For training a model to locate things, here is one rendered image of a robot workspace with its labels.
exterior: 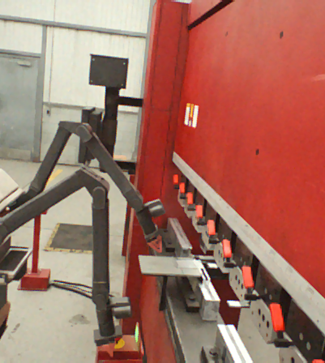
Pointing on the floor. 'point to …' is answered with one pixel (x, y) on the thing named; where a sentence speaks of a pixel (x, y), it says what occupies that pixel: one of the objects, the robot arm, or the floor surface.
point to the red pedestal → (32, 280)
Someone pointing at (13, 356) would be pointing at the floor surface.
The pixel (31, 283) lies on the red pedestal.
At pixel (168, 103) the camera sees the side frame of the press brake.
